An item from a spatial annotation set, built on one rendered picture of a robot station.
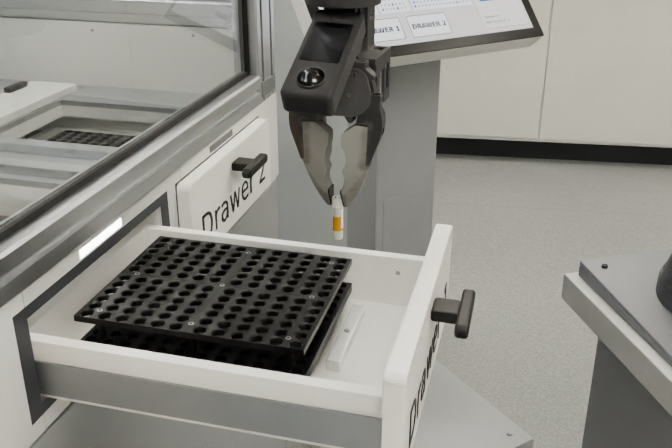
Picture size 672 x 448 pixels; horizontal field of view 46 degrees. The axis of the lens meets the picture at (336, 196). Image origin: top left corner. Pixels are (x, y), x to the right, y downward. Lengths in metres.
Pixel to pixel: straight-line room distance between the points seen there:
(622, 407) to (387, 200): 0.76
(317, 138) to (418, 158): 0.96
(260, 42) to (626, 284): 0.62
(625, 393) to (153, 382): 0.66
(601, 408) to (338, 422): 0.60
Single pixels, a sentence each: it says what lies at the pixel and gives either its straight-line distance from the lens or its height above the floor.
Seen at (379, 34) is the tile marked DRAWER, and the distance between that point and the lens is 1.48.
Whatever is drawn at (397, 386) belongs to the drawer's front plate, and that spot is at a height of 0.92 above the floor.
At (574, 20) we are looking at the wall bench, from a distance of 3.65.
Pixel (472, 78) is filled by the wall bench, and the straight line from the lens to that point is 3.67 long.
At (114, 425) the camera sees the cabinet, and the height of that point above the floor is 0.72.
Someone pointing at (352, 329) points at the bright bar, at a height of 0.85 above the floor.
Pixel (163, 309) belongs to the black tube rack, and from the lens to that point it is 0.76.
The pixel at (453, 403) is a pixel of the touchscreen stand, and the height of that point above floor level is 0.04.
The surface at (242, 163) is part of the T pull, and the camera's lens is 1.07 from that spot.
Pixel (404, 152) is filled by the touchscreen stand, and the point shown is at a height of 0.72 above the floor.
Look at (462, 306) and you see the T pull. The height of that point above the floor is 0.91.
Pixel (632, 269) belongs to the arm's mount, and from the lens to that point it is 1.13.
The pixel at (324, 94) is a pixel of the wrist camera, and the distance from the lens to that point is 0.65.
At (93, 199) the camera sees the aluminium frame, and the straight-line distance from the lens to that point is 0.80.
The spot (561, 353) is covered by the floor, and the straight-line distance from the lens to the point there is 2.38.
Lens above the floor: 1.28
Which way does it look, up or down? 23 degrees down
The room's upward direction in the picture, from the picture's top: straight up
